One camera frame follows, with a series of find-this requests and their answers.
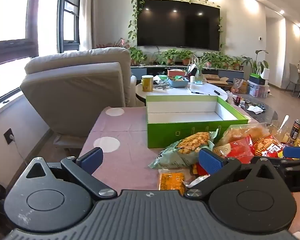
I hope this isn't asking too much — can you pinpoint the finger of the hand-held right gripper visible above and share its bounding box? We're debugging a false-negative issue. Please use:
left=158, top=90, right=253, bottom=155
left=261, top=156, right=300, bottom=174
left=283, top=146, right=300, bottom=159

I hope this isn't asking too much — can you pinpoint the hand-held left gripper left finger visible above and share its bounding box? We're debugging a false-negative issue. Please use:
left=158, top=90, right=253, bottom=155
left=22, top=147, right=117, bottom=201

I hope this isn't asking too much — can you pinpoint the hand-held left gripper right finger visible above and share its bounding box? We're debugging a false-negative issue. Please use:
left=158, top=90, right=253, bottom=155
left=184, top=148, right=282, bottom=201

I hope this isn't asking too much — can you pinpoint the small red yellow packet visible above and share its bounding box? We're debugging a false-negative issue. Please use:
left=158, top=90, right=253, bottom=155
left=192, top=162, right=210, bottom=176

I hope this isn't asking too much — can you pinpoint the small white packet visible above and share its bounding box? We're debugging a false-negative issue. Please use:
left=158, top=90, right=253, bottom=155
left=184, top=174, right=210, bottom=188

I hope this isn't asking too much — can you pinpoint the red yellow striped packet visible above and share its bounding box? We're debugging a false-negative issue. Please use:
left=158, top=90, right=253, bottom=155
left=252, top=133, right=285, bottom=158

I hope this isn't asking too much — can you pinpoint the red snack packet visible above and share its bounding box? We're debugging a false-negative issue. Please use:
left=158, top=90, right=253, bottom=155
left=226, top=135, right=256, bottom=164

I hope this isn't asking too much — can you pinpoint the green cardboard box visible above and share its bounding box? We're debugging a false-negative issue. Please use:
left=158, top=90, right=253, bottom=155
left=145, top=95, right=249, bottom=148

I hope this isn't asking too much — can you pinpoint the green snack bag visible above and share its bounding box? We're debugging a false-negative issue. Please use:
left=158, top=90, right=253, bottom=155
left=149, top=131, right=219, bottom=170

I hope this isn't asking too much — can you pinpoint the clear bread bag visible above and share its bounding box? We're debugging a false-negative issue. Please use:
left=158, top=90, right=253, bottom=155
left=216, top=124, right=268, bottom=153

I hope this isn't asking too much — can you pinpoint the orange snack packet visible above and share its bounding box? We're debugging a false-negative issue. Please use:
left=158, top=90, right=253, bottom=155
left=157, top=171, right=185, bottom=197

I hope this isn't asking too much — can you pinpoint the dark drink can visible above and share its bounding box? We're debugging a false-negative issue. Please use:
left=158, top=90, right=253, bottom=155
left=289, top=119, right=300, bottom=146

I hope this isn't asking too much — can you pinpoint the drinking glass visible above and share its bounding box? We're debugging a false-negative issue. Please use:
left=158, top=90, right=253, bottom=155
left=267, top=119, right=290, bottom=143

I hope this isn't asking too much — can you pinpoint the metal spoon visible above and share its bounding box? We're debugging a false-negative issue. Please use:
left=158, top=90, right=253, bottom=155
left=277, top=115, right=290, bottom=136

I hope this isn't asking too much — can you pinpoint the dark round table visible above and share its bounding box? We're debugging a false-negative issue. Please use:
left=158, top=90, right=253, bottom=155
left=230, top=94, right=278, bottom=123

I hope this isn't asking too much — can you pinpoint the white paper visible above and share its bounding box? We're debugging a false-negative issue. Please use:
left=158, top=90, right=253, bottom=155
left=247, top=105, right=265, bottom=115

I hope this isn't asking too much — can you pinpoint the clear storage box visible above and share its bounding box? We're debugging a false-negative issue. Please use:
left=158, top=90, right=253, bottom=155
left=249, top=84, right=271, bottom=98

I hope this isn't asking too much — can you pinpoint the beige recliner sofa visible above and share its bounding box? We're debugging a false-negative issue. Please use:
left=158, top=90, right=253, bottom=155
left=20, top=47, right=138, bottom=155

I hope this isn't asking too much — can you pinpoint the white round coffee table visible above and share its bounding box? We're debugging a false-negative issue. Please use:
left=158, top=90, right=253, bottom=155
left=135, top=81, right=228, bottom=107

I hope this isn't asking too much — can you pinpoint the plastic bag of oranges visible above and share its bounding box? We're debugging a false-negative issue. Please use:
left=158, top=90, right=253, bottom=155
left=231, top=78, right=250, bottom=95

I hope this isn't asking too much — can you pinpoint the open cardboard box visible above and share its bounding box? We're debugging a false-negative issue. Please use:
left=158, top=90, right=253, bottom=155
left=204, top=74, right=230, bottom=87

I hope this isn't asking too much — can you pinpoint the green lidded bin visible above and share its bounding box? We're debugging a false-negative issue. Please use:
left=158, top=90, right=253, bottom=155
left=249, top=73, right=262, bottom=85

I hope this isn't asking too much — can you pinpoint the blue tray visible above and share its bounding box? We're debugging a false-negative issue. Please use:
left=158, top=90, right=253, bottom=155
left=167, top=76, right=190, bottom=88

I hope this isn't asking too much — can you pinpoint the dark television cabinet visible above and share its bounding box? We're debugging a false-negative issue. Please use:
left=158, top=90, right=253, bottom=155
left=130, top=65, right=245, bottom=81

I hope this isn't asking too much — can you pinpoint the yellow canister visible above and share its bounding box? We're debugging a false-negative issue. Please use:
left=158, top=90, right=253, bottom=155
left=141, top=75, right=154, bottom=92

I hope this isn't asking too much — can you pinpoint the spider plant in glass vase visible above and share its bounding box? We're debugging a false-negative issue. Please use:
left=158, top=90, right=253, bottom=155
left=190, top=54, right=208, bottom=82

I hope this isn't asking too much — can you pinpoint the orange storage box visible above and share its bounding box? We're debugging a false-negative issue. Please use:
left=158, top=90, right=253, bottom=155
left=167, top=69, right=187, bottom=77

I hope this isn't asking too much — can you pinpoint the tall leafy plant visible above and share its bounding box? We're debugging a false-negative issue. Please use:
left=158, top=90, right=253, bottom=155
left=242, top=49, right=270, bottom=85

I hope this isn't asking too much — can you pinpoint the row of potted plants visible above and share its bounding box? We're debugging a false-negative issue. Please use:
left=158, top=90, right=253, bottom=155
left=129, top=45, right=243, bottom=70

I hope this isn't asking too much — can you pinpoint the narrow dark framed window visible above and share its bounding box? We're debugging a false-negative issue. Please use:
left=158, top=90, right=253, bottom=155
left=57, top=0, right=81, bottom=53

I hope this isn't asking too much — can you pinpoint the beige curtain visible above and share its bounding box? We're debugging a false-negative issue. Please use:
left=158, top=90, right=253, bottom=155
left=79, top=0, right=98, bottom=52

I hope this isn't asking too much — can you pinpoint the green trailing vine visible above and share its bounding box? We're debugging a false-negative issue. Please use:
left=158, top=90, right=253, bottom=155
left=127, top=0, right=224, bottom=48

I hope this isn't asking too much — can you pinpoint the large dark framed window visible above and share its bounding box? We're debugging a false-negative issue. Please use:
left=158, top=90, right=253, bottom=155
left=0, top=0, right=40, bottom=105

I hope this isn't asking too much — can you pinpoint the white plug cable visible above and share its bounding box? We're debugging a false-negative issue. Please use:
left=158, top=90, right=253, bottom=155
left=12, top=137, right=28, bottom=167

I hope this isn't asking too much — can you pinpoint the dark wall outlet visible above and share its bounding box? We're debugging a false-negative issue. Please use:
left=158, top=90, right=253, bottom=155
left=4, top=128, right=15, bottom=145

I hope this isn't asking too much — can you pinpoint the black wall television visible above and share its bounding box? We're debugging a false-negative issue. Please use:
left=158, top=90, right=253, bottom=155
left=136, top=0, right=221, bottom=51

